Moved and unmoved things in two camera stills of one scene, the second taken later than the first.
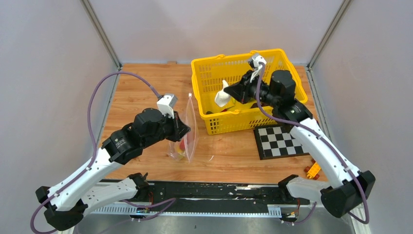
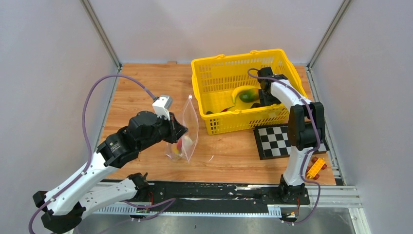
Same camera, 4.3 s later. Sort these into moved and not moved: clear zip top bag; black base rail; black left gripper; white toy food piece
Moved: white toy food piece
Not moved: black base rail; black left gripper; clear zip top bag
